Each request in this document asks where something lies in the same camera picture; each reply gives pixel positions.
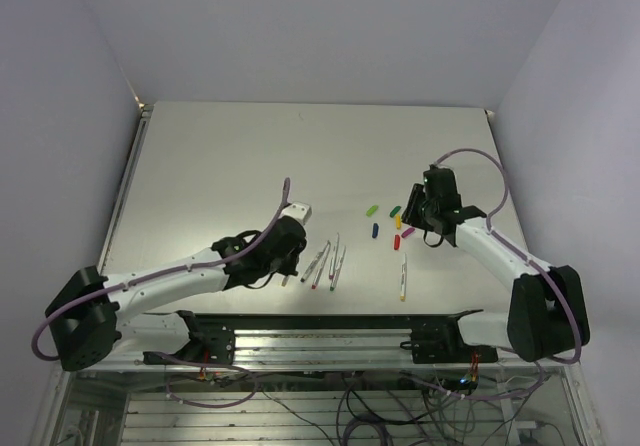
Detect blue-end white pen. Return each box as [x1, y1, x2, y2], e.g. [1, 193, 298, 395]
[300, 241, 331, 283]

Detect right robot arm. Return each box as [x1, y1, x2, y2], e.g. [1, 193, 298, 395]
[402, 164, 590, 364]

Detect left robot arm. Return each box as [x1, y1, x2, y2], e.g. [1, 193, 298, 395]
[45, 204, 310, 371]

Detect dark green pen cap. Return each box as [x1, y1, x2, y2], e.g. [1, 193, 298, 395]
[389, 206, 402, 217]

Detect purple pen cap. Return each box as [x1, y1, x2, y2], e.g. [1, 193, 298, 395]
[401, 227, 416, 238]

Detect red-end white pen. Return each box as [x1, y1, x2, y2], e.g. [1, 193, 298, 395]
[311, 243, 332, 290]

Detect light green pen cap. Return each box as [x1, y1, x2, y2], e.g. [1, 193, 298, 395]
[366, 204, 379, 217]

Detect purple-end white pen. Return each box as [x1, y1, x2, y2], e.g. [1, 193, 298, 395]
[328, 232, 340, 281]

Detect orange-end pen on right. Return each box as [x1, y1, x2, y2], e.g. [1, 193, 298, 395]
[399, 253, 408, 302]

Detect green-end white pen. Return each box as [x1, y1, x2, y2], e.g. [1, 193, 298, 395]
[330, 246, 347, 292]

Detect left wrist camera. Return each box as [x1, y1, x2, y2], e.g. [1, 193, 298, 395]
[279, 202, 312, 226]

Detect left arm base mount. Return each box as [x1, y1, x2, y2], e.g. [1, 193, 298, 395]
[143, 310, 236, 366]

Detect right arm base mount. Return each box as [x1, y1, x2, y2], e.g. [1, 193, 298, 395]
[400, 310, 478, 364]

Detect aluminium frame rail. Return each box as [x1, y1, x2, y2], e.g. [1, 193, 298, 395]
[54, 328, 584, 372]

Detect loose cables under table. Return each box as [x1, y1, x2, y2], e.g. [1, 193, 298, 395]
[164, 363, 546, 446]

